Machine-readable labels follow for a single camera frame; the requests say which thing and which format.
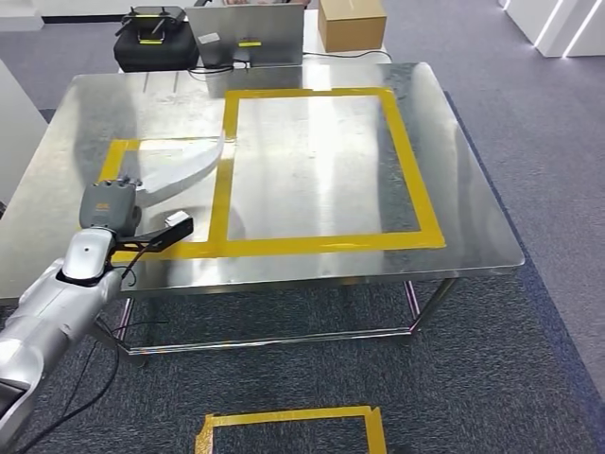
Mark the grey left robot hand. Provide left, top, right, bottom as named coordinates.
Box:
left=78, top=178, right=143, bottom=238

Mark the white plastic car part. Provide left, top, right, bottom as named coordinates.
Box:
left=130, top=130, right=226, bottom=210

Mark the stainless steel workbench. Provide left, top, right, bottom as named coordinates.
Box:
left=0, top=61, right=527, bottom=368

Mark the white panel side table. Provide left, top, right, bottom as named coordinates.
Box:
left=0, top=59, right=48, bottom=208

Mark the black carry case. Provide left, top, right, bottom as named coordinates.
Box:
left=112, top=5, right=201, bottom=73

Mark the grey laptop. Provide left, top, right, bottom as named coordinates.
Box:
left=185, top=3, right=306, bottom=69

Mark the yellow floor tape square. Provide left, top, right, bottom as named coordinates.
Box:
left=194, top=406, right=388, bottom=454

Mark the brown cardboard box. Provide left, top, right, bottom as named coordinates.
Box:
left=318, top=0, right=388, bottom=54

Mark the white lit plinth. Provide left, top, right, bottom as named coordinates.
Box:
left=498, top=0, right=605, bottom=60

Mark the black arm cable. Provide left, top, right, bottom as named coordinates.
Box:
left=14, top=244, right=168, bottom=454

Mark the black laptop cable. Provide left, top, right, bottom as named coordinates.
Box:
left=302, top=48, right=393, bottom=64

